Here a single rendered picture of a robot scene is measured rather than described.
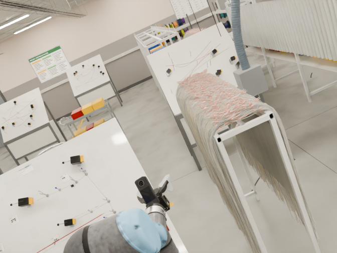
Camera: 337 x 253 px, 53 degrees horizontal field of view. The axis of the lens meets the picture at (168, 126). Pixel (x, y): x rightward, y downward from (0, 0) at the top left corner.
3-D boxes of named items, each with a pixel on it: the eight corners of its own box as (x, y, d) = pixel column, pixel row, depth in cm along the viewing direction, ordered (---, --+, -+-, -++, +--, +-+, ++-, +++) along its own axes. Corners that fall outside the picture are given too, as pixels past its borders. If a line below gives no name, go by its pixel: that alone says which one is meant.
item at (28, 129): (66, 153, 820) (31, 93, 768) (22, 173, 820) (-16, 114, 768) (70, 143, 889) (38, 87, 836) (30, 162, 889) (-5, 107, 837)
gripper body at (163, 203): (153, 209, 133) (153, 228, 122) (142, 193, 131) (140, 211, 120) (170, 200, 132) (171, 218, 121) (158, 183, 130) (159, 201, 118)
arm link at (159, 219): (149, 256, 107) (138, 236, 105) (150, 234, 118) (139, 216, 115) (172, 248, 107) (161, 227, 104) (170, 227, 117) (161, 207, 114)
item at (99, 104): (128, 140, 717) (105, 95, 683) (129, 148, 669) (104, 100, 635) (86, 160, 714) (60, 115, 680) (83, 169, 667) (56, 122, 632)
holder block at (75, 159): (64, 161, 203) (60, 157, 195) (83, 158, 204) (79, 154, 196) (65, 168, 202) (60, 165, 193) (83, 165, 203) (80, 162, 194)
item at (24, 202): (14, 202, 195) (7, 200, 187) (33, 198, 196) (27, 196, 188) (14, 210, 194) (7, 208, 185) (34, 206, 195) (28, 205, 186)
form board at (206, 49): (276, 135, 468) (237, 21, 415) (199, 171, 468) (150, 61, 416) (257, 121, 536) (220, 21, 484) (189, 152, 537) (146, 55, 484)
